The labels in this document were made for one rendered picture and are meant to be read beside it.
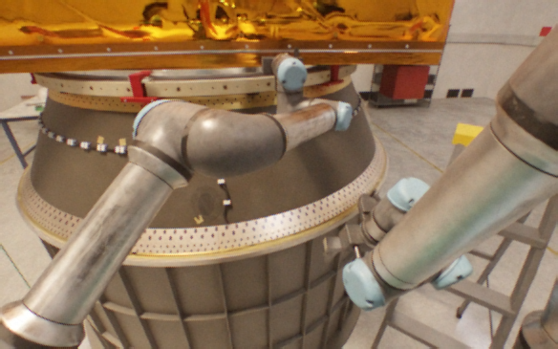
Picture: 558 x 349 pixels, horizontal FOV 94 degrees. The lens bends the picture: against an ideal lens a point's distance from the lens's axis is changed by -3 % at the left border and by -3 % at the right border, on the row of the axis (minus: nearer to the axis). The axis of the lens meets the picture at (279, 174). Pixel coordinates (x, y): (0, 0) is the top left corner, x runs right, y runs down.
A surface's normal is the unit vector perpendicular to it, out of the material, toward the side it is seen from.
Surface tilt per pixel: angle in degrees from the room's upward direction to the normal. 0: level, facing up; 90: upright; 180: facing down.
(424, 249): 99
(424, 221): 87
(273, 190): 62
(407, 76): 90
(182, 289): 90
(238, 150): 78
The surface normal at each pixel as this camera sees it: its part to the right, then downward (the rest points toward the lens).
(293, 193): 0.42, -0.02
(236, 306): 0.24, 0.48
